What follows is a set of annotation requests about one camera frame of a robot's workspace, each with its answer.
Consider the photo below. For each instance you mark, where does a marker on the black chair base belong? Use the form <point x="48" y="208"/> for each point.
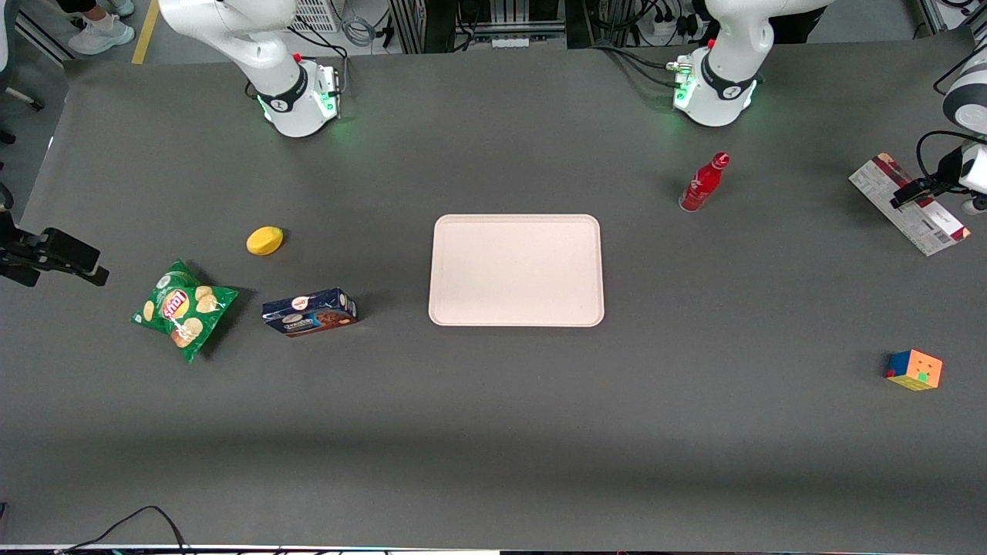
<point x="19" y="99"/>

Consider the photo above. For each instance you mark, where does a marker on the colourful puzzle cube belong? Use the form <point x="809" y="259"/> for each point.
<point x="914" y="370"/>

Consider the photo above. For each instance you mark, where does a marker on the dark blue cookie box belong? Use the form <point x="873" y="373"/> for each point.
<point x="310" y="312"/>

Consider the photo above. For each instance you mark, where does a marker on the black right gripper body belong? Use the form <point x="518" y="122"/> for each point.
<point x="19" y="253"/>

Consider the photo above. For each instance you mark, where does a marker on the aluminium equipment rack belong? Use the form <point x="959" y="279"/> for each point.
<point x="493" y="19"/>

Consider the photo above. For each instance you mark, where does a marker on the green chips bag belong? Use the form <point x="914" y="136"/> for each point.
<point x="185" y="308"/>

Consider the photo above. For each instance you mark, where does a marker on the white perforated box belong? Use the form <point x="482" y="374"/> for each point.
<point x="316" y="14"/>

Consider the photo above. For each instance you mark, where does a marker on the red tartan cookie box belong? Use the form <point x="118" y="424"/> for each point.
<point x="887" y="185"/>

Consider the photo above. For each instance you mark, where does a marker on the white power strip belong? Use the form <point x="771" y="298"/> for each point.
<point x="510" y="42"/>
<point x="665" y="29"/>

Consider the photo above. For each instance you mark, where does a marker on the red drink bottle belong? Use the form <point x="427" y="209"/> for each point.
<point x="702" y="185"/>

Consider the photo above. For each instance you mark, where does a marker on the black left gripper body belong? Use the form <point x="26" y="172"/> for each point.
<point x="947" y="167"/>

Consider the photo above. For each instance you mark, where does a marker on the white sneaker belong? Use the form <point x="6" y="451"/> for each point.
<point x="100" y="35"/>
<point x="119" y="6"/>

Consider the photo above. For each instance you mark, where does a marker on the yellow lemon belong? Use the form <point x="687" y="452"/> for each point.
<point x="264" y="240"/>

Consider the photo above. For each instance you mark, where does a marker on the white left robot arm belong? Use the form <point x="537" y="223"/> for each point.
<point x="725" y="77"/>

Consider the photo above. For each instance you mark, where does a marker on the cream plastic tray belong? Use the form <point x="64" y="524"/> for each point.
<point x="515" y="270"/>

